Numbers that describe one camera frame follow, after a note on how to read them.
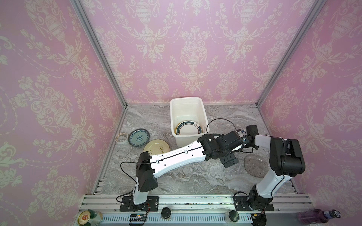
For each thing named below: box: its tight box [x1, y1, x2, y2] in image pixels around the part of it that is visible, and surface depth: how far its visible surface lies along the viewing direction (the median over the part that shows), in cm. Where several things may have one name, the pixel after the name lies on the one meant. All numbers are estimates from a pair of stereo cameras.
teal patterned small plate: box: [128, 128, 150, 147], surface depth 102 cm
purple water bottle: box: [297, 209, 342, 225], surface depth 60 cm
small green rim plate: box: [175, 120, 203, 136], surface depth 103 cm
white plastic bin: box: [170, 96, 210, 148], surface depth 103 cm
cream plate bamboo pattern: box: [142, 138, 171, 156], surface depth 96 cm
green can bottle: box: [77, 209, 103, 226], surface depth 64 cm
